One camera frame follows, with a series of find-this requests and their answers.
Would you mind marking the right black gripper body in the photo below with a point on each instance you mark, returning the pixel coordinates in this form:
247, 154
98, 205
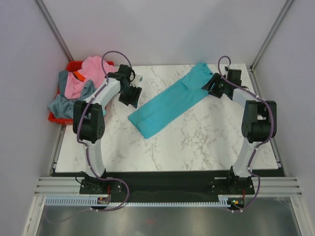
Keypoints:
219, 87

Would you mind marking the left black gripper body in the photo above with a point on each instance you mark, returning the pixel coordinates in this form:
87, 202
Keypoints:
128, 96

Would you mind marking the teal t shirt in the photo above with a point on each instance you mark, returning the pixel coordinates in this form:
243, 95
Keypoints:
161, 110

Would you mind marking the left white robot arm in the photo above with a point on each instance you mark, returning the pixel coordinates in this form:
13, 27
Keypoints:
88, 114

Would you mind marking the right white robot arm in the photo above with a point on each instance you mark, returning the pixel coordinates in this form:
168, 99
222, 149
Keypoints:
259, 123

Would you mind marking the pink t shirt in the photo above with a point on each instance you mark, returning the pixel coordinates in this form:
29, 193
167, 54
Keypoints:
79, 73

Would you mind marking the grey t shirt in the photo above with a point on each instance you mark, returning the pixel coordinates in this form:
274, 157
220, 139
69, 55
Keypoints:
61, 107

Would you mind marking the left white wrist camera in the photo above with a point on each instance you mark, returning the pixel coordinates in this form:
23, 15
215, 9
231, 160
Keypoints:
137, 80

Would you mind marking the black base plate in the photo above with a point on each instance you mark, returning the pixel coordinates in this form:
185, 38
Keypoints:
199, 183

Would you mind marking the right corner frame post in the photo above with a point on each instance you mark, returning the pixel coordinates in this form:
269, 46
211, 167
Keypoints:
272, 32

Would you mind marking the corner frame post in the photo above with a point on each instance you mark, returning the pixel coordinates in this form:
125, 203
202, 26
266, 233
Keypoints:
53, 28
272, 32

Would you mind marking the white slotted cable duct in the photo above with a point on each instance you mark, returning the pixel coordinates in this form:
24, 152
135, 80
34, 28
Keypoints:
144, 200

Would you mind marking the aluminium extrusion rail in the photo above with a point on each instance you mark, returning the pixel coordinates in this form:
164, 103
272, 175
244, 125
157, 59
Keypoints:
269, 187

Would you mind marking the left corner frame post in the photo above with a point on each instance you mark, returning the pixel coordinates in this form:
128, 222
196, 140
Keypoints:
53, 28

